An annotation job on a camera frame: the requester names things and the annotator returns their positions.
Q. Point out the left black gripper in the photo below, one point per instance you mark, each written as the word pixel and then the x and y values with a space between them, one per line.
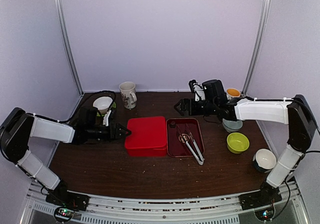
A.
pixel 117 131

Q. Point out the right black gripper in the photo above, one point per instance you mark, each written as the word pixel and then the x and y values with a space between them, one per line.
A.
pixel 184 104

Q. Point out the red tin box base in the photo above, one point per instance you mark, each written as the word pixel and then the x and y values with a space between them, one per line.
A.
pixel 149 152

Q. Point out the red tin lid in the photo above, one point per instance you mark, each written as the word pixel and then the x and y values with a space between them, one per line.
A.
pixel 146 133

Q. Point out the red chocolate tray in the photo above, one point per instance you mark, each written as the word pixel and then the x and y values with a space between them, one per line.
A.
pixel 175 148

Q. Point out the metal serving tongs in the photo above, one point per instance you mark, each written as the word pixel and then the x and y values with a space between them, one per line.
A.
pixel 191 144

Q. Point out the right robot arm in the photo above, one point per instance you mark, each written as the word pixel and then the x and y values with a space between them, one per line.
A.
pixel 288 122

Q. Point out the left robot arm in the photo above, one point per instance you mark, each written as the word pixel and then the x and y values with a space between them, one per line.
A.
pixel 21 132

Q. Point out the green saucer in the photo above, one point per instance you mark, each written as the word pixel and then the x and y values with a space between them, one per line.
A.
pixel 113 105

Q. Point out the white bowl on saucer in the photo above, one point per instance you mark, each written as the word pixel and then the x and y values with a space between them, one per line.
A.
pixel 100 99

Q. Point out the tall white patterned mug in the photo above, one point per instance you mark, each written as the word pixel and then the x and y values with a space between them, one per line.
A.
pixel 128 94

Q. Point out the white mug yellow inside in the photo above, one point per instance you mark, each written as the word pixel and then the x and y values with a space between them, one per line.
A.
pixel 232 93

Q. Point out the light blue patterned bowl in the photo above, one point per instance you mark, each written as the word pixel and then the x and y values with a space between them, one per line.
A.
pixel 232 126

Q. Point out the lime green bowl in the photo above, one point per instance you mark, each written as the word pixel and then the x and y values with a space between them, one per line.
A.
pixel 237 143

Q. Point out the dark bowl white inside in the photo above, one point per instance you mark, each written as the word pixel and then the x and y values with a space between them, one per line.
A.
pixel 264 161

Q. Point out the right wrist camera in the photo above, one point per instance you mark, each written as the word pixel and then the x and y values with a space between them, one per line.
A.
pixel 197 90

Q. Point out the front aluminium rail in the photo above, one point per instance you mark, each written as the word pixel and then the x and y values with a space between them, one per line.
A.
pixel 226 209

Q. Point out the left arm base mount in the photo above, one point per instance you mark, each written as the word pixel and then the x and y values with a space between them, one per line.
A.
pixel 73 201

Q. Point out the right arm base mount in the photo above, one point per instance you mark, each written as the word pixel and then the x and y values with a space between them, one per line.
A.
pixel 256 200

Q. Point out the right aluminium frame post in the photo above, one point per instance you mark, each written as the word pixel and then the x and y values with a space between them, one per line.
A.
pixel 264 14

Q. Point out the aluminium frame post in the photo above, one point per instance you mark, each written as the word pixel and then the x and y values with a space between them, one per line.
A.
pixel 67 45
pixel 264 14

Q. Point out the left aluminium frame post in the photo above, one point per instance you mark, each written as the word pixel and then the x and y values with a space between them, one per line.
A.
pixel 67 45

